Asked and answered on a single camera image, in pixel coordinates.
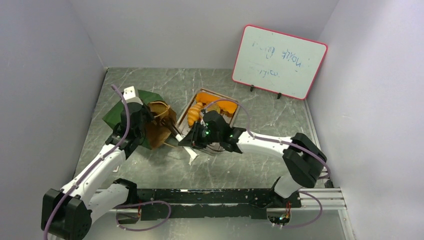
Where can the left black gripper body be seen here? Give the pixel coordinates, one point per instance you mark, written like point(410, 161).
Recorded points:
point(146, 118)

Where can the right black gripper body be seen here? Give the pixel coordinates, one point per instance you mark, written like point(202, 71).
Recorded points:
point(201, 136)

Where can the green paper bag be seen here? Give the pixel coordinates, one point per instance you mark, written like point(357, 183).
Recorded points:
point(156, 131)

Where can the brown bread slice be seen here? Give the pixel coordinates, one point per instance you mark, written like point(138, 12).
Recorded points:
point(214, 107)

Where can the fake croissant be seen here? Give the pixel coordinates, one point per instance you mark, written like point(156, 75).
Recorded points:
point(193, 113)

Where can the braided fake bread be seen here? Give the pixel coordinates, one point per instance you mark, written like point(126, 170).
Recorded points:
point(210, 99)

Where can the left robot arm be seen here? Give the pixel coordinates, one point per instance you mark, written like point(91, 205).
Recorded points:
point(67, 212)

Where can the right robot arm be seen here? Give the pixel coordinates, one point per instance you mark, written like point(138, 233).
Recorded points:
point(303, 159)

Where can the metal tray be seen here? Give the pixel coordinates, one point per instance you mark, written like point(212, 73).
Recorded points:
point(182, 122)

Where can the black base beam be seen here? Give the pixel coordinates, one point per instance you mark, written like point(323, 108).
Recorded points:
point(155, 210)

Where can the red framed whiteboard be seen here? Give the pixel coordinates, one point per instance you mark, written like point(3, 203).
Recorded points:
point(278, 62)

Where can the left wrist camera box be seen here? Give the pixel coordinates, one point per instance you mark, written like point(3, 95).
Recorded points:
point(131, 95)

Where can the aluminium frame rail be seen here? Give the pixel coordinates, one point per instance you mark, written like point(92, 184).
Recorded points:
point(260, 198)

